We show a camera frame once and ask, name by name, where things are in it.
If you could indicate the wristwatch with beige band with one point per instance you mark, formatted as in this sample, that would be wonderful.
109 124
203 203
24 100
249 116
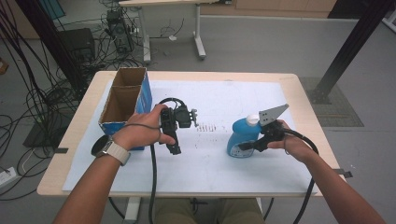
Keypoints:
115 151

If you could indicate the black computer tower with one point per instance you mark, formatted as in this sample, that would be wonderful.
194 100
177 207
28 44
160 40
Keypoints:
120 31

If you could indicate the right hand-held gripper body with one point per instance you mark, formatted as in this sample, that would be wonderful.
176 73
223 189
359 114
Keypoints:
274 132

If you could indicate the person's khaki trousers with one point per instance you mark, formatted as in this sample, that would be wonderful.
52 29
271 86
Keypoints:
174 213

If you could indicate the black metal post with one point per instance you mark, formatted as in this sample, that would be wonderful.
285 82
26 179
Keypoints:
53 43
351 43

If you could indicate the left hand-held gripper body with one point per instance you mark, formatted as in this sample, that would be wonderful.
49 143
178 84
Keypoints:
183 116

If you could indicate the black metal bracket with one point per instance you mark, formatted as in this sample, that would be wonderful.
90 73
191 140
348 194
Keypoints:
61 150
342 172

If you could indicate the white table leg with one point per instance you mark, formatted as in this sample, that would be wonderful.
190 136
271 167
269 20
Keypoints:
132 211

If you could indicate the person's left hand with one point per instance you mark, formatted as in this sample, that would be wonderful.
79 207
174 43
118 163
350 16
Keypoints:
140 130

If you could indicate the grey floor mat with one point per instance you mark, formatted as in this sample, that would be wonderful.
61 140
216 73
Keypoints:
339 115

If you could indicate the blue detergent bottle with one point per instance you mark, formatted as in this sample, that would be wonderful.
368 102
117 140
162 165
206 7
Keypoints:
243 132

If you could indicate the black floor plate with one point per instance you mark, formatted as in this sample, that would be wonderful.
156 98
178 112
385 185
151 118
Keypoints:
40 137

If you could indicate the white desk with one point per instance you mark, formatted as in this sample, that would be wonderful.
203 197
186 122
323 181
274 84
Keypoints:
146 37

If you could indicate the blue cardboard box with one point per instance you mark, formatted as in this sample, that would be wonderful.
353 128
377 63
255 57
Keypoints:
121 99

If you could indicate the person's right hand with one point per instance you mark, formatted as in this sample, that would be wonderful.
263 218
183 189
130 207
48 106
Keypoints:
295 146

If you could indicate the black equipment box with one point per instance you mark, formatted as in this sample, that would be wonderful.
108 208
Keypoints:
77 43

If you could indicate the white power strip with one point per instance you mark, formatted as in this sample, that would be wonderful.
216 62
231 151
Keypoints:
7 178

